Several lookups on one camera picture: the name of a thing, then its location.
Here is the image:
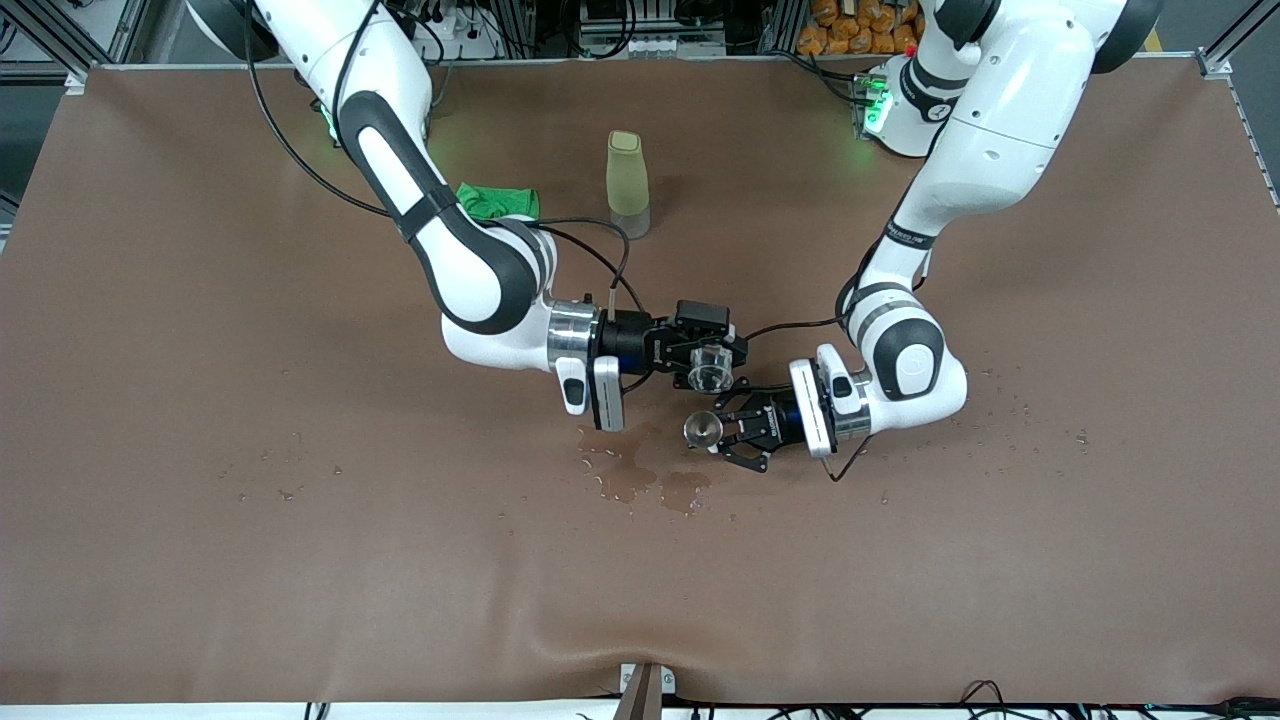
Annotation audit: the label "black cable bundle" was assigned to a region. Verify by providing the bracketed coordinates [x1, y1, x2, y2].
[690, 680, 1280, 720]

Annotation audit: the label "white power strip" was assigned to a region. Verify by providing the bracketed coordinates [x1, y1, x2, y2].
[430, 0, 501, 61]

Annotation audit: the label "olive green bottle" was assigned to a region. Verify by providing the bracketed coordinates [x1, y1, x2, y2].
[606, 130, 652, 241]

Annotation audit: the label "grey electronics rack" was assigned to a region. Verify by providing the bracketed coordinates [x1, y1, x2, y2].
[578, 0, 728, 59]

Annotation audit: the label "green cloth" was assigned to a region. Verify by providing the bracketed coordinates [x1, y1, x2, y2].
[455, 182, 541, 221]

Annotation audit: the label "brown table mat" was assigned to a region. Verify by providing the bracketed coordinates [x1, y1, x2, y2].
[0, 55, 1280, 706]

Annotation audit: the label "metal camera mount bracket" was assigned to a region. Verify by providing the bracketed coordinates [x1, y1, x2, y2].
[618, 662, 678, 720]

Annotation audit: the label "large brown liquid puddle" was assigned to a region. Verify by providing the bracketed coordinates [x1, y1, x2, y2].
[577, 420, 713, 518]

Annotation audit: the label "aluminium frame post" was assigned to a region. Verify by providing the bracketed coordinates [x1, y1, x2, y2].
[0, 0, 151, 76]
[1195, 0, 1280, 211]

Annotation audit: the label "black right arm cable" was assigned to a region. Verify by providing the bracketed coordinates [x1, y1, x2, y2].
[245, 0, 633, 323]

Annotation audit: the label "orange snack bags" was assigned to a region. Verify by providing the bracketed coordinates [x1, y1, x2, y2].
[797, 0, 926, 56]

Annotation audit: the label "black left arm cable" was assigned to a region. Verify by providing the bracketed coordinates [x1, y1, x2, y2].
[743, 240, 933, 483]

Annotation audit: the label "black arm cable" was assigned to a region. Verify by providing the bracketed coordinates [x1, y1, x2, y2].
[245, 0, 633, 323]
[743, 240, 933, 483]

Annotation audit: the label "clear glass measuring cup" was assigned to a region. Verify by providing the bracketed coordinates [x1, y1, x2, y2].
[687, 340, 738, 394]

